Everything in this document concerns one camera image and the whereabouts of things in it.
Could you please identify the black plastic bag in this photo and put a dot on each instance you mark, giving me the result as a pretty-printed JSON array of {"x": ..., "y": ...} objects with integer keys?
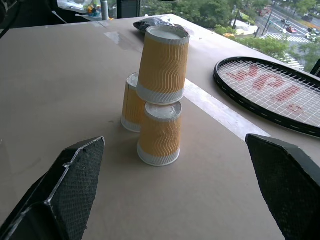
[{"x": 155, "y": 23}]

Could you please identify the black tennis racket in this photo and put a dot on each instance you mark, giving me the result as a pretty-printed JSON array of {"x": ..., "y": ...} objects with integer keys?
[{"x": 270, "y": 90}]

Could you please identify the colourful toy figure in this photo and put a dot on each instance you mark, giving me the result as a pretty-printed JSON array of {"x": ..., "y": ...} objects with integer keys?
[{"x": 91, "y": 8}]

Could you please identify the yellow ribbed paper cup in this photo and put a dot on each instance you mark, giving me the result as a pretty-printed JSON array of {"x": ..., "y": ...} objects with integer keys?
[
  {"x": 162, "y": 65},
  {"x": 160, "y": 135},
  {"x": 131, "y": 107}
]

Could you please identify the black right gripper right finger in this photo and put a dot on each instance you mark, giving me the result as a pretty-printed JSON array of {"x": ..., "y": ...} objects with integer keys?
[{"x": 282, "y": 185}]

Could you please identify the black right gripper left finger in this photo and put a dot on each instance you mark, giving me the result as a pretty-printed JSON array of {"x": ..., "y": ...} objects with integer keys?
[{"x": 67, "y": 190}]

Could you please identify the grey metal pole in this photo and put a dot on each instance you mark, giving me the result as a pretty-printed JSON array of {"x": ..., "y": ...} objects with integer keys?
[{"x": 105, "y": 10}]

